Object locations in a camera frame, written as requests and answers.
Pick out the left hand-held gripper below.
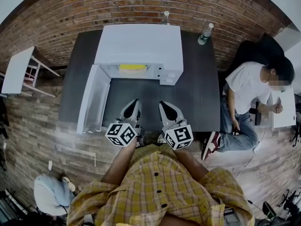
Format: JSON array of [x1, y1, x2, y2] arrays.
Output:
[[104, 99, 144, 149]]

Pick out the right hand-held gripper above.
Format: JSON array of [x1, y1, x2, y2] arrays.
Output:
[[158, 101, 194, 151]]

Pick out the white round plate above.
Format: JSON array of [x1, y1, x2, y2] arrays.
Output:
[[118, 68, 148, 75]]

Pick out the yellow corn cob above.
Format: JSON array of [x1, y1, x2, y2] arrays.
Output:
[[119, 64, 148, 72]]

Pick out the white microwave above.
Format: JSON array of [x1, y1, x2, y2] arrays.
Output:
[[75, 24, 184, 136]]

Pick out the person's left forearm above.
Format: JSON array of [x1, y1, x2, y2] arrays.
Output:
[[100, 140, 138, 186]]

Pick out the person's right forearm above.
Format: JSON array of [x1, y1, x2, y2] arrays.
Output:
[[175, 147, 210, 181]]

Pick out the red box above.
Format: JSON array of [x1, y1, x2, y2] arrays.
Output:
[[24, 65, 36, 81]]

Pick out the white desk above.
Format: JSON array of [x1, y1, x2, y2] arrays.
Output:
[[268, 85, 297, 129]]

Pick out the white side table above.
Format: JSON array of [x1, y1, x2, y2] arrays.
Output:
[[0, 45, 61, 98]]

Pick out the black tripod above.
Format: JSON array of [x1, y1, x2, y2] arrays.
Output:
[[290, 109, 301, 148]]

